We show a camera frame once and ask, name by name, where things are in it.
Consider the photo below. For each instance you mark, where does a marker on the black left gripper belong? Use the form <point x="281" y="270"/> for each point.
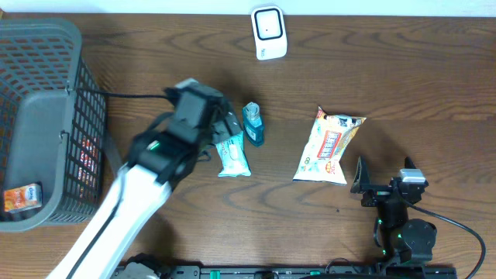
<point x="221" y="132"/>

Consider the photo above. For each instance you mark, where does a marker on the white barcode scanner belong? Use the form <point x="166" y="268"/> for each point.
<point x="269" y="32"/>

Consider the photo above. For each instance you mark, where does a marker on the light green wet wipes pack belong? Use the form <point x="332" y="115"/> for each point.
<point x="231" y="153"/>

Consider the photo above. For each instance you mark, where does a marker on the red snack package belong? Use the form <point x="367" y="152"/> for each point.
<point x="86" y="173"/>

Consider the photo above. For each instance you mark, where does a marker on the teal mouthwash bottle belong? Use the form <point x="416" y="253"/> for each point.
<point x="253" y="123"/>

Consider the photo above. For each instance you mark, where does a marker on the orange tissue pack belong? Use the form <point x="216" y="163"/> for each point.
<point x="23" y="198"/>

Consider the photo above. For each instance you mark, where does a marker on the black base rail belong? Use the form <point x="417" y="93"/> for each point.
<point x="138" y="270"/>

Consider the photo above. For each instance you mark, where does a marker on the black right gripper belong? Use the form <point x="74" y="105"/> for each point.
<point x="362" y="184"/>

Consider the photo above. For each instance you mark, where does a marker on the yellow white snack bag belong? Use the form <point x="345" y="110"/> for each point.
<point x="328" y="140"/>

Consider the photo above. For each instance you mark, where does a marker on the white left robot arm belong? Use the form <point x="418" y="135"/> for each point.
<point x="164" y="154"/>

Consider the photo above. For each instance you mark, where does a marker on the dark grey plastic basket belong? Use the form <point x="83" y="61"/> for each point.
<point x="49" y="101"/>

